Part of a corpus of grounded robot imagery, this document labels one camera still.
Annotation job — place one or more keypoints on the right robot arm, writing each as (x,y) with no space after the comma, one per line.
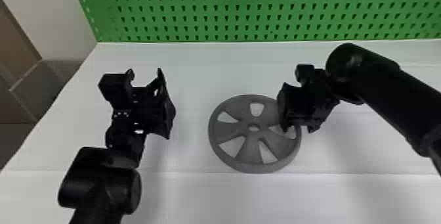
(386,90)

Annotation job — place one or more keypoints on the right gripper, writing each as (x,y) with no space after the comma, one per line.
(320,109)

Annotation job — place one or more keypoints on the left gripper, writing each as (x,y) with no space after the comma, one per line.
(139,103)

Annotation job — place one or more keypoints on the grey wheel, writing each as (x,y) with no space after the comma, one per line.
(248,149)

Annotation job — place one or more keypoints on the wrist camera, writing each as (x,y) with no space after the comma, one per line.
(166,115)
(292,106)

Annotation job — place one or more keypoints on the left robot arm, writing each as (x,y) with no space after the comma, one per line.
(100,187)

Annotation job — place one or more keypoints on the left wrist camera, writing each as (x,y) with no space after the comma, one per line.
(166,115)

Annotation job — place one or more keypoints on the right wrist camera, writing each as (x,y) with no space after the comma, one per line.
(292,106)

